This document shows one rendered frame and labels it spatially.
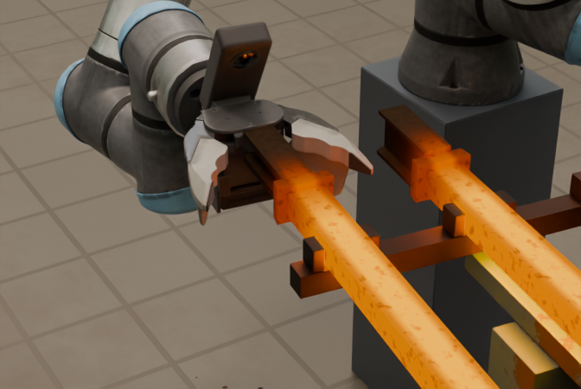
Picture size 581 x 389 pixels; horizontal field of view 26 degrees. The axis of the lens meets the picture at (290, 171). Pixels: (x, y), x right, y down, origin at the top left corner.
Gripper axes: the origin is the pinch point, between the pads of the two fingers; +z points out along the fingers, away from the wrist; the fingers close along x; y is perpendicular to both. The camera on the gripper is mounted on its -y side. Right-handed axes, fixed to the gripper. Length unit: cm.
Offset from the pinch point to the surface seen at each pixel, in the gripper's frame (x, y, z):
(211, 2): -78, 92, -245
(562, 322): -10.5, 0.7, 23.6
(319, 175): -1.5, -1.5, 2.2
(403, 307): 0.0, -1.0, 19.7
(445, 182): -10.8, -0.9, 6.2
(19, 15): -24, 92, -257
